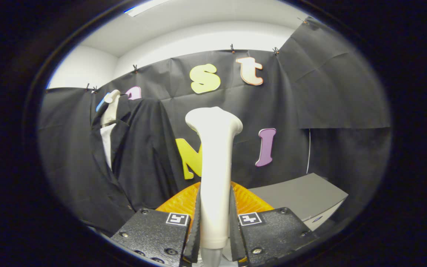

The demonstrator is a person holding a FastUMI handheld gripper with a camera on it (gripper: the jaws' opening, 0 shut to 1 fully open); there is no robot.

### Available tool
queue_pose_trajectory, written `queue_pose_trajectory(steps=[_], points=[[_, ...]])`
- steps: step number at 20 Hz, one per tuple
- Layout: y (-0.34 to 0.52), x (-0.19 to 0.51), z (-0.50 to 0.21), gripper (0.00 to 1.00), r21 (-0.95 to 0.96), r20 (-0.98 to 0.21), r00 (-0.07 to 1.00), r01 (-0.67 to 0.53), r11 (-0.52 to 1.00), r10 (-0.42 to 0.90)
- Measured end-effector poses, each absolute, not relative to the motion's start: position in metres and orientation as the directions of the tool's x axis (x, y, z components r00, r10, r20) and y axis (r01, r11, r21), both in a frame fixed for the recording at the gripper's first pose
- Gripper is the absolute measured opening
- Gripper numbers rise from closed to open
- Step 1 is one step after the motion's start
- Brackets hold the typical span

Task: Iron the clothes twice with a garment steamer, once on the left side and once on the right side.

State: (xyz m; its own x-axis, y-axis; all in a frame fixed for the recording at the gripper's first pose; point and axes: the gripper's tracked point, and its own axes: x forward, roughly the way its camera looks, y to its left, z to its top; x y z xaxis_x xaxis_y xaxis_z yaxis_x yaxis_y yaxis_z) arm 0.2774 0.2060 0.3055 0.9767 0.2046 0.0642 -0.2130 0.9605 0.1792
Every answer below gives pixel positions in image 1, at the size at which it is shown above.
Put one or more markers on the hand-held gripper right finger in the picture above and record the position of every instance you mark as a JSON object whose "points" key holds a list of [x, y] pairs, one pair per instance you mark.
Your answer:
{"points": [[234, 237]]}

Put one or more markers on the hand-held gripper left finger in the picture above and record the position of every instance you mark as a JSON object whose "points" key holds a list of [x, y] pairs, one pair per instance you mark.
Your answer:
{"points": [[195, 237]]}

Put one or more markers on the white garment steamer head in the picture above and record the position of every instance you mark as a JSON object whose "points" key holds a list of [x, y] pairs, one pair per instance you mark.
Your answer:
{"points": [[215, 167]]}

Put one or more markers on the black suit jacket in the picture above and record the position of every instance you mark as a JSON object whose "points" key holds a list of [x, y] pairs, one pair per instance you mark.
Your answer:
{"points": [[143, 155]]}

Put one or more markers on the white shirt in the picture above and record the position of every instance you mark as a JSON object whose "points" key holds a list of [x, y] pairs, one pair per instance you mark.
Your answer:
{"points": [[107, 144]]}

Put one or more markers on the grey cabinet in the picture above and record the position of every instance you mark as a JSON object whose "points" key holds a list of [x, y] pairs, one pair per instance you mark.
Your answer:
{"points": [[298, 196]]}

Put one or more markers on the black backdrop cloth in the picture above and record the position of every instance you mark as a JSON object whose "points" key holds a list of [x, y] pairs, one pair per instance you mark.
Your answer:
{"points": [[328, 148]]}

